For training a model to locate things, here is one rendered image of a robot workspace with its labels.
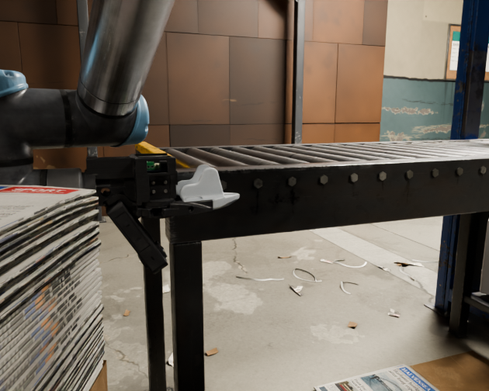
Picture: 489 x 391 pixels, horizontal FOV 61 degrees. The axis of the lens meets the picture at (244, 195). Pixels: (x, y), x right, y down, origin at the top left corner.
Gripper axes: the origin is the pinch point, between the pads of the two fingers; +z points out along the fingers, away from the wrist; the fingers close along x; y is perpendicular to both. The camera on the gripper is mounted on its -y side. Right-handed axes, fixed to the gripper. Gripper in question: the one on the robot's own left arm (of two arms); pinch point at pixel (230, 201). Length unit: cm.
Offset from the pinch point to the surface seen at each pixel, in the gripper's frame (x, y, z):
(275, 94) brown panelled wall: 324, 32, 151
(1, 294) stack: -31.7, 2.4, -24.1
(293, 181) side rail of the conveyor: 8.1, 0.9, 14.5
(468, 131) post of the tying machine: 76, 6, 129
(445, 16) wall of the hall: 334, 121, 364
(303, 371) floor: 59, -77, 46
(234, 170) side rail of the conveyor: 8.6, 3.4, 3.4
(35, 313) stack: -28.2, -0.6, -23.0
